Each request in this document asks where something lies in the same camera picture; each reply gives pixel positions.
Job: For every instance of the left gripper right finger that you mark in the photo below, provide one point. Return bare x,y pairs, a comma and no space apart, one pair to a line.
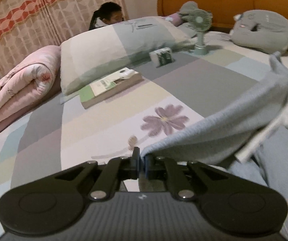
168,171

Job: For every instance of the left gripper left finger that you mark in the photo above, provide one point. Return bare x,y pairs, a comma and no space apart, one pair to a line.
114,172

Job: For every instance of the grey sweatpants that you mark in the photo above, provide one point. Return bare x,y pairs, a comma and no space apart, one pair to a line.
246,130

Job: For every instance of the patchwork bed sheet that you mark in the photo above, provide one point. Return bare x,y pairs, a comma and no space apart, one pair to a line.
61,133

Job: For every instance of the green paperback book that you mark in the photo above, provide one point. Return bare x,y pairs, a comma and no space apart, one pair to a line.
106,87

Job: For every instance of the white earbuds case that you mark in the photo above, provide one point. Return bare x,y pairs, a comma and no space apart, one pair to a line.
126,74

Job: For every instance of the green white tissue pack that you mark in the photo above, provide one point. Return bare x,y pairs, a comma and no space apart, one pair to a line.
161,57

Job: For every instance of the patchwork pillow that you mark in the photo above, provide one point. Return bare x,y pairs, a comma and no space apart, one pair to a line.
93,54

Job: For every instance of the folded pink quilt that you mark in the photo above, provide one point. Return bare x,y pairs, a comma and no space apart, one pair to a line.
30,81

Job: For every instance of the green handheld fan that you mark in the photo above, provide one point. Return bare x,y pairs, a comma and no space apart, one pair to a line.
200,21

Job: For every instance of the person behind pillow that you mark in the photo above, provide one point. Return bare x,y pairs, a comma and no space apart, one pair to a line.
109,13

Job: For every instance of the grey plush toy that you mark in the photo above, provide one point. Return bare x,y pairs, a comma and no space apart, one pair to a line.
187,8

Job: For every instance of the grey plush cushion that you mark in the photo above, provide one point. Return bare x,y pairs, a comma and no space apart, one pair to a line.
261,30

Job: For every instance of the pink patterned curtain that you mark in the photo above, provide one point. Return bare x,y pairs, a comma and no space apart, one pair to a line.
27,25

